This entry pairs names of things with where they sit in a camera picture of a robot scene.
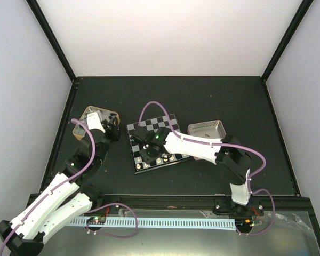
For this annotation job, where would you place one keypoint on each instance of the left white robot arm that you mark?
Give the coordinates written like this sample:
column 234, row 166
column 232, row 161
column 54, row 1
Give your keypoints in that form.
column 68, row 195

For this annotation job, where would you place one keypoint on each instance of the pink tin box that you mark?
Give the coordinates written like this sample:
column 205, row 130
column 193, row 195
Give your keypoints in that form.
column 209, row 130

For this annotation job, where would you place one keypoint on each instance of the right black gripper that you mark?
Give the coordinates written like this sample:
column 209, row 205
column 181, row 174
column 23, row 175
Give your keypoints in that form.
column 148, row 159

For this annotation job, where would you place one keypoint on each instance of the black aluminium frame rail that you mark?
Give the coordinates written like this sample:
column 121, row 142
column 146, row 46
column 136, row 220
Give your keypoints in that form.
column 218, row 204

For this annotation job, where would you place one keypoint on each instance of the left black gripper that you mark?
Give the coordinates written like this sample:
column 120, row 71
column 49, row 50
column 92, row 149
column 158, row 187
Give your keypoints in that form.
column 113, row 130

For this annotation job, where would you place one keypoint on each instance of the white slotted cable duct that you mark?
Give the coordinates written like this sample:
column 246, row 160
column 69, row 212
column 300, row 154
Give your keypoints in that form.
column 165, row 223

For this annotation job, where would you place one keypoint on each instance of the small circuit board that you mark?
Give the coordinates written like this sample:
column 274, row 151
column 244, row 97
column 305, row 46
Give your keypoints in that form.
column 96, row 220

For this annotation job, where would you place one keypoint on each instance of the gold tin box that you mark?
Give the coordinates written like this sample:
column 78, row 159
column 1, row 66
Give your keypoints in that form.
column 103, row 113

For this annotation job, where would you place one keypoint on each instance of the black white chess board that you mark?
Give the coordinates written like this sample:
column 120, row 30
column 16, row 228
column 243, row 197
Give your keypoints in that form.
column 154, row 124

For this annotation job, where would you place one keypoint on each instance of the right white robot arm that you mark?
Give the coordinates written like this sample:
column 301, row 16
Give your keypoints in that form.
column 231, row 160

